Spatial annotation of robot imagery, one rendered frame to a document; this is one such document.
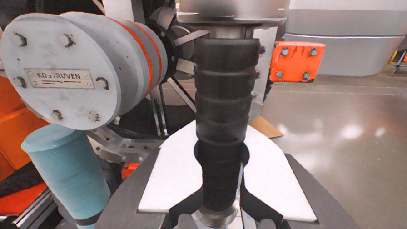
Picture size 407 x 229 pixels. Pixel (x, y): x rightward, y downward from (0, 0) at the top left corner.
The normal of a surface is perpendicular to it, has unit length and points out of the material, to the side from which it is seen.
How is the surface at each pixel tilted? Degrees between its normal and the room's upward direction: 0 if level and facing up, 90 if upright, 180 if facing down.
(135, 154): 90
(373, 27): 90
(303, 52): 90
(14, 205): 0
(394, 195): 0
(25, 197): 0
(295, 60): 90
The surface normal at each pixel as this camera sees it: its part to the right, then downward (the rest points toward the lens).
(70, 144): 0.91, 0.36
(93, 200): 0.82, 0.29
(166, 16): -0.05, 0.47
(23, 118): 1.00, 0.04
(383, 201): 0.01, -0.88
